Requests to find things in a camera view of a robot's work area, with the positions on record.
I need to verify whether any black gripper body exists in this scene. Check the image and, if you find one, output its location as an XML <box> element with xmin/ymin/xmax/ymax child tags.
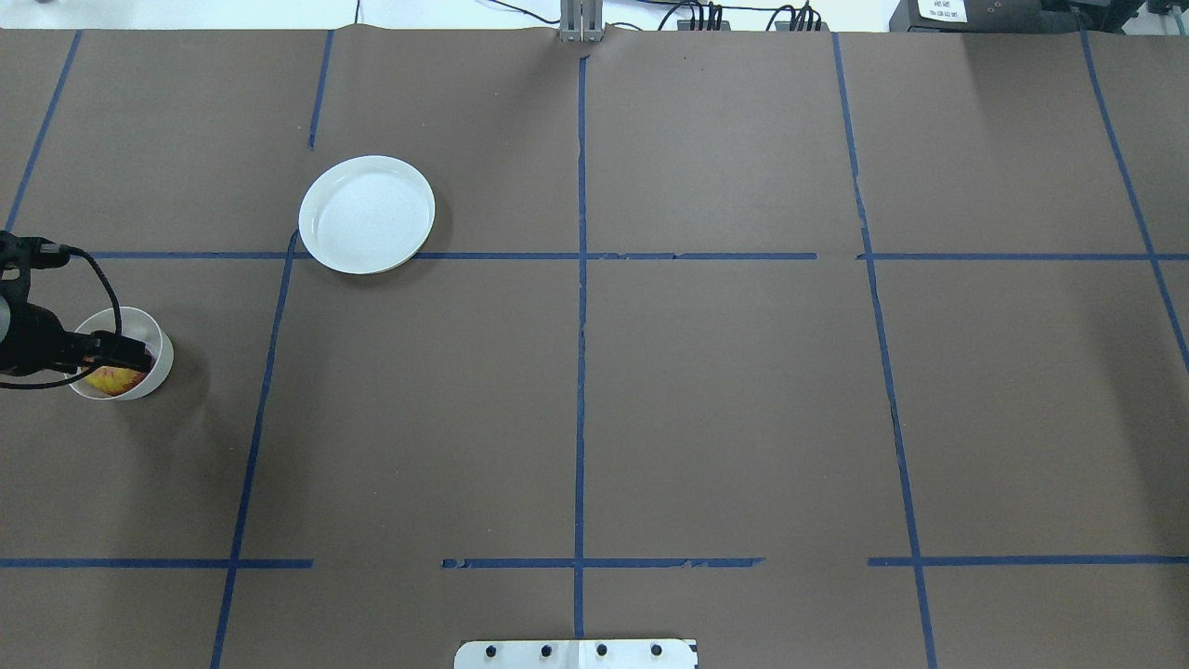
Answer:
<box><xmin>1</xmin><ymin>299</ymin><xmax>84</xmax><ymax>377</ymax></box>

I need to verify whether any red yellow apple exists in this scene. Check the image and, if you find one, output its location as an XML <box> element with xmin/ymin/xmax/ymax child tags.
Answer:
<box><xmin>84</xmin><ymin>367</ymin><xmax>147</xmax><ymax>397</ymax></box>

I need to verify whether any white bowl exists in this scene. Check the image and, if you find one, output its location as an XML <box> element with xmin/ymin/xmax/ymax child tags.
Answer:
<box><xmin>69</xmin><ymin>308</ymin><xmax>175</xmax><ymax>400</ymax></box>

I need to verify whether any white round plate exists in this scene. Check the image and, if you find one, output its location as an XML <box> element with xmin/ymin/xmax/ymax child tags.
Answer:
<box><xmin>297</xmin><ymin>154</ymin><xmax>438</xmax><ymax>274</ymax></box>

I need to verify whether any brown paper table cover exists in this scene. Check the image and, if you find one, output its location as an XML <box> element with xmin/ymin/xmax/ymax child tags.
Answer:
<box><xmin>4</xmin><ymin>26</ymin><xmax>1185</xmax><ymax>668</ymax></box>

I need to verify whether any black device with label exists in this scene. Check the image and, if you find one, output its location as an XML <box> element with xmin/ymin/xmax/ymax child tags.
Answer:
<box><xmin>888</xmin><ymin>1</ymin><xmax>1145</xmax><ymax>34</ymax></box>

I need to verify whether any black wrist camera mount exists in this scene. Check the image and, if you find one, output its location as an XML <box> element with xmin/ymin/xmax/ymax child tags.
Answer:
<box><xmin>1</xmin><ymin>231</ymin><xmax>73</xmax><ymax>302</ymax></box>

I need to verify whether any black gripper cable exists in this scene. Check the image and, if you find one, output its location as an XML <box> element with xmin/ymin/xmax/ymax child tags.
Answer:
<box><xmin>0</xmin><ymin>242</ymin><xmax>124</xmax><ymax>389</ymax></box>

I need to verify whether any grey metal camera post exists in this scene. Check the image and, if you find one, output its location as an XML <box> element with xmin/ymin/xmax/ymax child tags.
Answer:
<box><xmin>556</xmin><ymin>0</ymin><xmax>606</xmax><ymax>44</ymax></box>

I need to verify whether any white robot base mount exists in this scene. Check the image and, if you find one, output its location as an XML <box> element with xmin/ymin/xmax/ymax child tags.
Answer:
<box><xmin>453</xmin><ymin>638</ymin><xmax>699</xmax><ymax>668</ymax></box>

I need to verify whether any black cable bundle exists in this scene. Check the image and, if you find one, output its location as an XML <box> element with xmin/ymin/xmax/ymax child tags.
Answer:
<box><xmin>474</xmin><ymin>0</ymin><xmax>828</xmax><ymax>33</ymax></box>

